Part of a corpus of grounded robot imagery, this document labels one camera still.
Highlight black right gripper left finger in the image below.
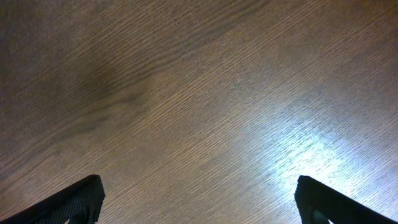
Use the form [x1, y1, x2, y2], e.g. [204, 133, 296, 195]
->
[1, 174, 105, 224]

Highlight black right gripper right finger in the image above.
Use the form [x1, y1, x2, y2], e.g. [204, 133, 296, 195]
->
[294, 175, 397, 224]

